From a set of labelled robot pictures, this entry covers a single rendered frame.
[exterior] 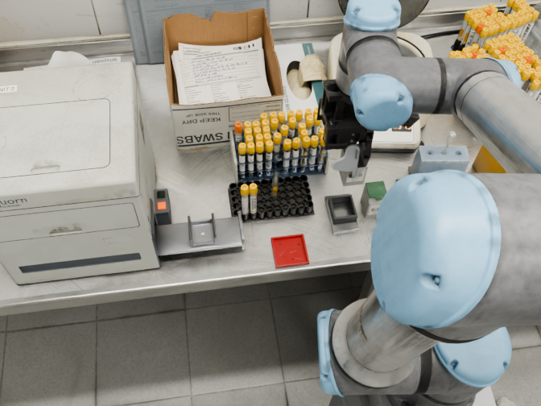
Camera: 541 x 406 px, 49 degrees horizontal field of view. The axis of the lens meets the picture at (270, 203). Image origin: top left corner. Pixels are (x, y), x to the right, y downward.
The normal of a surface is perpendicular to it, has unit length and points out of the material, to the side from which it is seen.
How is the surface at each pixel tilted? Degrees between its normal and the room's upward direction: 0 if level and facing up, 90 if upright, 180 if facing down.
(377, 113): 90
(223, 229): 0
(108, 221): 90
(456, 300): 69
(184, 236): 0
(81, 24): 90
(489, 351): 10
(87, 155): 0
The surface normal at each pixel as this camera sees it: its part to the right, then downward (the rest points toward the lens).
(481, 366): 0.19, -0.51
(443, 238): -0.27, -0.22
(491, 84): -0.38, -0.79
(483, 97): -0.69, -0.62
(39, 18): 0.14, 0.83
